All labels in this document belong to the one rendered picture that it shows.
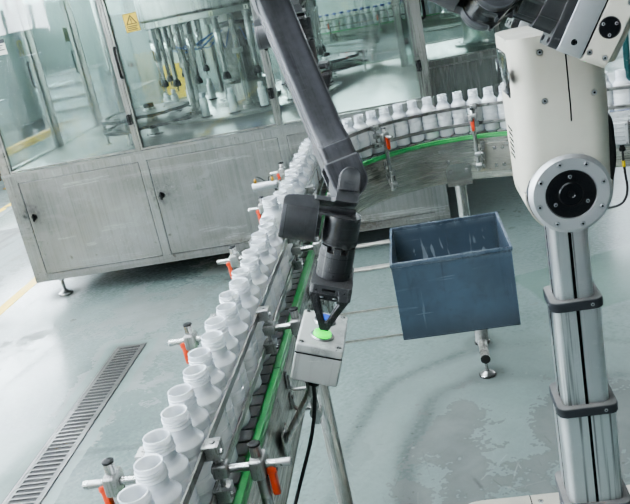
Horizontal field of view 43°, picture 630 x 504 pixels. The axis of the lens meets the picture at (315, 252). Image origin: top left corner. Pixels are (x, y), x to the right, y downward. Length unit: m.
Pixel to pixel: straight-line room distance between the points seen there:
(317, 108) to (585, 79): 0.54
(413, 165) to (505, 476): 1.22
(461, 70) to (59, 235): 3.44
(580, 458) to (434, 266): 0.58
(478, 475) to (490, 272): 0.98
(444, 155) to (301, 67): 1.97
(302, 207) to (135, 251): 4.20
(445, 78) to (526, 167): 5.22
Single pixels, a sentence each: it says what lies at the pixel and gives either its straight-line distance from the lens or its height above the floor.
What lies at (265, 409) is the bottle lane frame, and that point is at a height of 1.00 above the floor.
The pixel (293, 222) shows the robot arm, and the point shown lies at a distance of 1.24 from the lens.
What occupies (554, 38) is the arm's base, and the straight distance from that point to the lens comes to 1.40.
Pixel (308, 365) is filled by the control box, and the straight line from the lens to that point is 1.33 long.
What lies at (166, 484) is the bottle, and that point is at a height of 1.14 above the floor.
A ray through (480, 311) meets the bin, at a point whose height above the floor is 0.78.
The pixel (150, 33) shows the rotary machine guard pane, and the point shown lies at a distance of 5.10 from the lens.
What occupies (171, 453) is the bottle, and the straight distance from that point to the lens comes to 1.06.
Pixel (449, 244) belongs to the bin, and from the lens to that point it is 2.39.
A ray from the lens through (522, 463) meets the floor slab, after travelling 2.92.
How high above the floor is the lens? 1.66
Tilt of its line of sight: 18 degrees down
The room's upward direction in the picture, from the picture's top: 12 degrees counter-clockwise
